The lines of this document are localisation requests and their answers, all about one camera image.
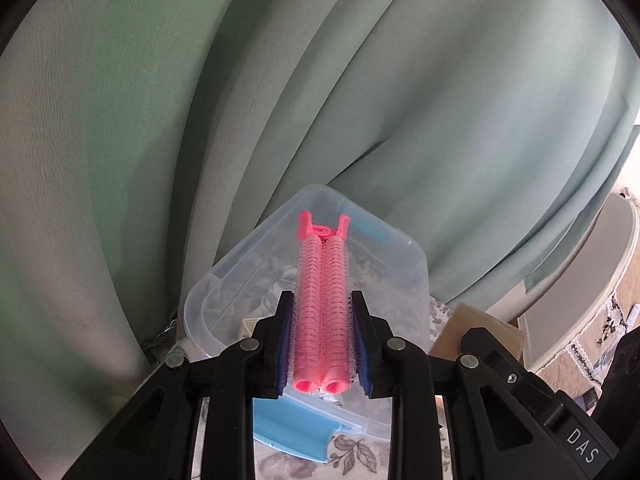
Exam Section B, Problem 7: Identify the pink hair roller clip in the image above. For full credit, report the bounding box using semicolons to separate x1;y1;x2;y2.
291;211;357;395

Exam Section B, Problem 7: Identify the floral fleece blanket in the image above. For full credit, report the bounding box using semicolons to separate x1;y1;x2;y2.
192;295;451;480

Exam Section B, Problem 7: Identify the green curtain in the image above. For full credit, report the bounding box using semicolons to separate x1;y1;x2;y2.
0;0;640;461

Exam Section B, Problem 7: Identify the white rounded appliance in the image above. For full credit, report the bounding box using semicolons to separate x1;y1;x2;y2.
517;199;640;361

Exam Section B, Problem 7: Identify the clear plastic storage container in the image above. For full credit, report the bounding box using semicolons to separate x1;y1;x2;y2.
182;183;430;465

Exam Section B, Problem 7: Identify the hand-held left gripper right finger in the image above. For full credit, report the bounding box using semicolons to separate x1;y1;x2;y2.
350;290;551;480

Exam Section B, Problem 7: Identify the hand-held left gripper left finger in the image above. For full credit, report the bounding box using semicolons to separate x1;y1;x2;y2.
65;290;293;480

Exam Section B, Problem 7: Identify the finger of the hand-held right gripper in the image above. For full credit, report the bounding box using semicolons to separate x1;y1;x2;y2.
460;326;528;367
602;330;640;421

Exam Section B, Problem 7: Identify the brown tape roll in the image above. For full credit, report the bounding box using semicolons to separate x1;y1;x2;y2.
431;302;526;361

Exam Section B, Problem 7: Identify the quilted lace cover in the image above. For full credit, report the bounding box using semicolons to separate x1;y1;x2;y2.
537;195;640;411

